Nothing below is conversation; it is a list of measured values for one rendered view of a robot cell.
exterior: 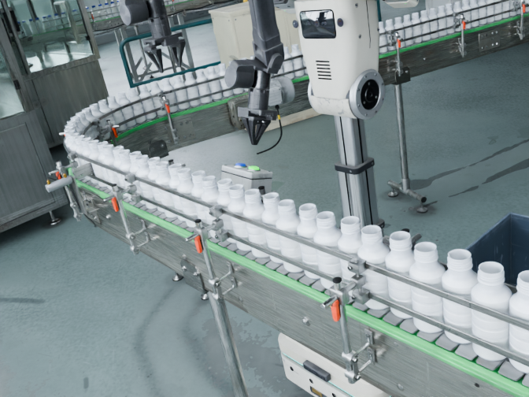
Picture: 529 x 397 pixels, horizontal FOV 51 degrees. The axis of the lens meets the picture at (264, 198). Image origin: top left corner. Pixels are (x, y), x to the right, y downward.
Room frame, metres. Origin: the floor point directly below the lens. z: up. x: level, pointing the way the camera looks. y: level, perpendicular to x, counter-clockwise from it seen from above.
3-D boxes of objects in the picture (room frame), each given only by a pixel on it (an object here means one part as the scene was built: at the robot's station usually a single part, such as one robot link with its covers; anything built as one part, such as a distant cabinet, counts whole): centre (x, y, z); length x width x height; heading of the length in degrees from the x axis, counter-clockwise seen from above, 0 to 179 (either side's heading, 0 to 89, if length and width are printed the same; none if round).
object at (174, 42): (1.68, 0.18, 1.44); 0.07 x 0.07 x 0.09; 37
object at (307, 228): (1.04, -0.08, 1.08); 0.06 x 0.06 x 0.17
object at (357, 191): (1.79, -0.33, 0.74); 0.11 x 0.11 x 0.40; 37
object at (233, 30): (5.68, -0.43, 0.59); 1.10 x 0.62 x 1.18; 109
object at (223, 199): (1.27, 0.09, 1.08); 0.06 x 0.06 x 0.17
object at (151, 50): (1.66, 0.21, 1.44); 0.07 x 0.07 x 0.09; 37
